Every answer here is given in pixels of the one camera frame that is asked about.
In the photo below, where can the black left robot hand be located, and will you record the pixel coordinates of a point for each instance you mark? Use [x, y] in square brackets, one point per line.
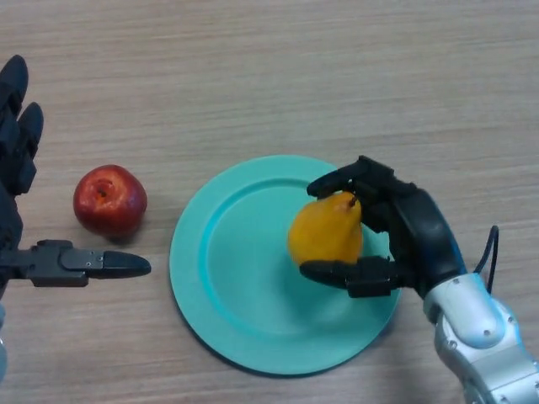
[10, 151]

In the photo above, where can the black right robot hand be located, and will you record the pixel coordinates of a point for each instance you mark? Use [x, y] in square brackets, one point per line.
[421, 235]

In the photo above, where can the yellow pear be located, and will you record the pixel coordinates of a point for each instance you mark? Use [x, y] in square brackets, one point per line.
[324, 231]

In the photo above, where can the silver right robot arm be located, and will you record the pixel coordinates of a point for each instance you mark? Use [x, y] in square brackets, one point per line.
[476, 311]

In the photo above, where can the teal round plate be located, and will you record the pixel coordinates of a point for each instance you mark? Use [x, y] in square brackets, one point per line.
[236, 261]

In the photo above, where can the red apple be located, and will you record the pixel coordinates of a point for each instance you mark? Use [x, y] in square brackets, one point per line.
[110, 202]

